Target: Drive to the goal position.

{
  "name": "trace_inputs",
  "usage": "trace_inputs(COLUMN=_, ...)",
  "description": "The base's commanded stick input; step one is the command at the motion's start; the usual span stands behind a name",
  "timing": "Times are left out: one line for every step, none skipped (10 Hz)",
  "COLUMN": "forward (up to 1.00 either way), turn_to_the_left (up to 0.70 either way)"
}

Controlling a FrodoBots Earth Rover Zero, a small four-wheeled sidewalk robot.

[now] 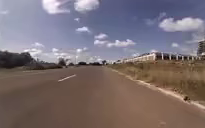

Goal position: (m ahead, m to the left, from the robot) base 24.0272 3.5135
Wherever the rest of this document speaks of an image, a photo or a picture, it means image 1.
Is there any white painted lane line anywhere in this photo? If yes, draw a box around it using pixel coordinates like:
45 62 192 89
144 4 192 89
57 73 77 83

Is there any reddish brown asphalt road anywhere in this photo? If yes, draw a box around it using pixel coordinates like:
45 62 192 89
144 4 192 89
0 65 205 128

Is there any long low unfinished building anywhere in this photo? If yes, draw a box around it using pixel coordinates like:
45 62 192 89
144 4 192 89
114 51 205 65

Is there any dry grass verge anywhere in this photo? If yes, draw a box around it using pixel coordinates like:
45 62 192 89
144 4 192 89
106 60 205 108

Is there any row of dark trees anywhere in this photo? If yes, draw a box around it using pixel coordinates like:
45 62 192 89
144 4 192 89
0 47 68 70

